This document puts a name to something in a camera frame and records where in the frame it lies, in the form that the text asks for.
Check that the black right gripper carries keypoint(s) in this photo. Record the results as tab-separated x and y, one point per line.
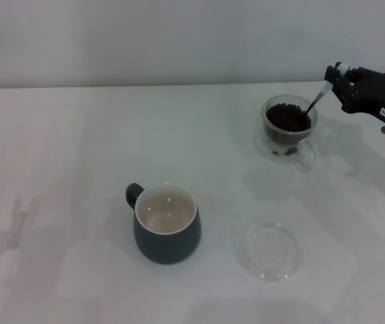
377	96

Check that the dark blue ceramic mug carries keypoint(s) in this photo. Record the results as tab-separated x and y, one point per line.
167	243

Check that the brown coffee beans heap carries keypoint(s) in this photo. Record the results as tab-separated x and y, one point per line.
285	118

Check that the clear glass saucer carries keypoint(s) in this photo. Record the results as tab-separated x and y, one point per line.
269	266

